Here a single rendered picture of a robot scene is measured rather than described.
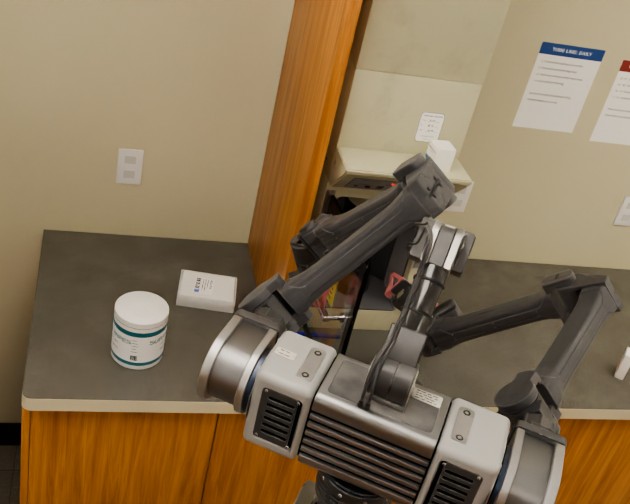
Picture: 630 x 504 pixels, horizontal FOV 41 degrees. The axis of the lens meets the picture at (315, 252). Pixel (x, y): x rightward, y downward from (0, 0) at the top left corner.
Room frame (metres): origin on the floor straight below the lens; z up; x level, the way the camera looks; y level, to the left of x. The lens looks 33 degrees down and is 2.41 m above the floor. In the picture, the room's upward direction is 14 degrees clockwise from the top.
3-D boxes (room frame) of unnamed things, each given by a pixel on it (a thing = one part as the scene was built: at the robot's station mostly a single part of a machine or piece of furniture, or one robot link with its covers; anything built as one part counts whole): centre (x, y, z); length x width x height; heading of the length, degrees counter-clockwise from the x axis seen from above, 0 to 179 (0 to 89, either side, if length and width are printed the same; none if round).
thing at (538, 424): (1.07, -0.43, 1.45); 0.09 x 0.08 x 0.12; 78
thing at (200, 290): (1.92, 0.27, 0.96); 0.16 x 0.12 x 0.04; 99
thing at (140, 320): (1.62, 0.38, 1.02); 0.13 x 0.13 x 0.15
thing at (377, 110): (2.05, -0.10, 1.33); 0.32 x 0.25 x 0.77; 108
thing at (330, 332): (1.73, -0.06, 1.19); 0.30 x 0.01 x 0.40; 23
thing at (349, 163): (1.87, -0.16, 1.46); 0.32 x 0.12 x 0.10; 108
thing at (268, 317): (1.18, 0.06, 1.45); 0.09 x 0.08 x 0.12; 78
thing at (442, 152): (1.90, -0.24, 1.54); 0.05 x 0.05 x 0.06; 23
